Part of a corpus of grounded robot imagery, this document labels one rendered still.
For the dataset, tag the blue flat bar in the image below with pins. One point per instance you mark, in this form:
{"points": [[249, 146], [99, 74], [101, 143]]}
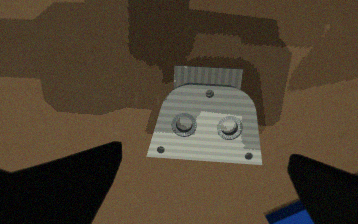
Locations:
{"points": [[294, 213]]}

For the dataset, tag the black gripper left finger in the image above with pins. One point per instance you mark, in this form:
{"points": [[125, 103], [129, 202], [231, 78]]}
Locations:
{"points": [[63, 191]]}

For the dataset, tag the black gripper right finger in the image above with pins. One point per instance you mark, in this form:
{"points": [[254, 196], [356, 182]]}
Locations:
{"points": [[329, 194]]}

